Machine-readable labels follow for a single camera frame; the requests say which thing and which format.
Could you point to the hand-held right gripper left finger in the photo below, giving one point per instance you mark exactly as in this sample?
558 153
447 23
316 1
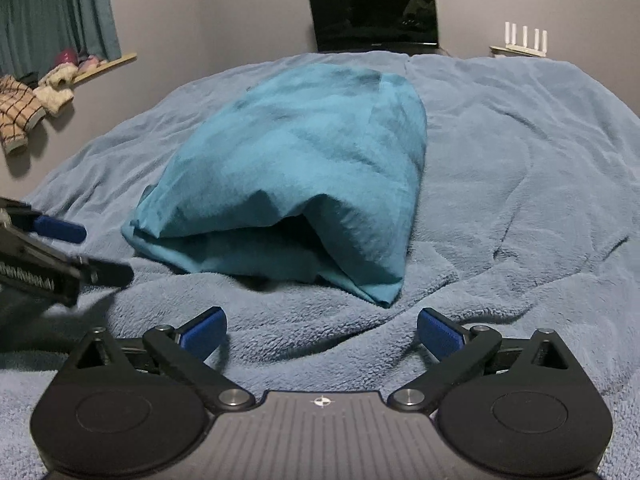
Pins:
202 332

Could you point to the plaid cream garment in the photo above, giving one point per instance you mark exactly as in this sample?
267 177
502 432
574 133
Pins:
17 115

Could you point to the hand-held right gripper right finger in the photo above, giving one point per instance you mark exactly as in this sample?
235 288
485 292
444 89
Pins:
440 332

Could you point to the blue fleece blanket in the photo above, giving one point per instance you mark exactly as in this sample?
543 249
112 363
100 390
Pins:
525 185

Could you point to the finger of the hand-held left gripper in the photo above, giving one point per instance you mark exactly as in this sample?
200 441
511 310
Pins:
60 230
107 272

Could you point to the black monitor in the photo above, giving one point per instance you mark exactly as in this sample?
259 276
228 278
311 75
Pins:
370 15

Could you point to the pink plush toy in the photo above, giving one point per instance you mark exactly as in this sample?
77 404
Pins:
65 57

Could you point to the pink grey slippers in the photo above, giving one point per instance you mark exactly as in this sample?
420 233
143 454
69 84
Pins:
90 62

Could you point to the wooden window sill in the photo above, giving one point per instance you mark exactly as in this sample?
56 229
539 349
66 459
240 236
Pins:
120 59

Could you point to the white router with antennas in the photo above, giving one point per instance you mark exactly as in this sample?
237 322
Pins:
525 50

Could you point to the teal mottled zip jacket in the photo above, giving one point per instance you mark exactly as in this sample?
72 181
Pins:
300 160

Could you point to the teal curtain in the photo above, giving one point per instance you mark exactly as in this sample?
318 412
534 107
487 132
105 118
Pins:
50 10

